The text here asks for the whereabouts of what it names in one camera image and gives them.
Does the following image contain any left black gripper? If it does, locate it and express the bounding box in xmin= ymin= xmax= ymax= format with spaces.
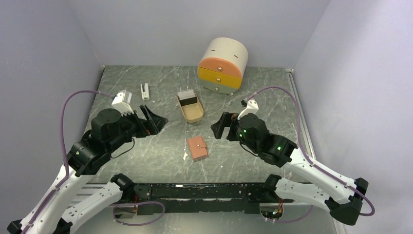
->
xmin=108 ymin=103 xmax=169 ymax=152

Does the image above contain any stack of grey cards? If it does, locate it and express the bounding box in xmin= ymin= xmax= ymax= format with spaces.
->
xmin=177 ymin=89 xmax=198 ymax=106

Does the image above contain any pink card holder wallet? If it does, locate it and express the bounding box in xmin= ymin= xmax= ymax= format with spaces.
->
xmin=187 ymin=136 xmax=209 ymax=161

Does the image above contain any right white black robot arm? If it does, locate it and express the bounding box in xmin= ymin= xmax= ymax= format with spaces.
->
xmin=210 ymin=112 xmax=369 ymax=226

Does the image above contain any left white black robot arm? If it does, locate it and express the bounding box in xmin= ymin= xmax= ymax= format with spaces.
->
xmin=7 ymin=105 xmax=168 ymax=234

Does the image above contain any small white clip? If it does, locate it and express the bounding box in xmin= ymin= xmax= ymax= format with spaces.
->
xmin=140 ymin=83 xmax=150 ymax=100

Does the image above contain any beige oval tray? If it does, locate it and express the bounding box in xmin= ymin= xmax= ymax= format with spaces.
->
xmin=179 ymin=97 xmax=204 ymax=123

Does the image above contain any round three-drawer organizer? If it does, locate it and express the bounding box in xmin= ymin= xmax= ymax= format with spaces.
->
xmin=197 ymin=37 xmax=248 ymax=94

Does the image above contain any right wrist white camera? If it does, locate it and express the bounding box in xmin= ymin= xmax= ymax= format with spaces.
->
xmin=237 ymin=99 xmax=259 ymax=120

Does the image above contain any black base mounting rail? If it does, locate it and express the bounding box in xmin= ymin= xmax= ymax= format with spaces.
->
xmin=118 ymin=182 xmax=280 ymax=215

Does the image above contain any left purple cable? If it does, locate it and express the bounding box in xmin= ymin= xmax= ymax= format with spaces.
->
xmin=19 ymin=90 xmax=166 ymax=234

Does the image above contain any purple cable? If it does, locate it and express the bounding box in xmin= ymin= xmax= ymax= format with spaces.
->
xmin=244 ymin=86 xmax=376 ymax=224
xmin=19 ymin=90 xmax=166 ymax=234

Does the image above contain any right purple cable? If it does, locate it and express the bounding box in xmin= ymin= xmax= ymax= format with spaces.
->
xmin=244 ymin=86 xmax=376 ymax=224

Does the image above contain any aluminium frame rail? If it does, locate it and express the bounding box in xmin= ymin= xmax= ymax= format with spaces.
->
xmin=45 ymin=68 xmax=347 ymax=234

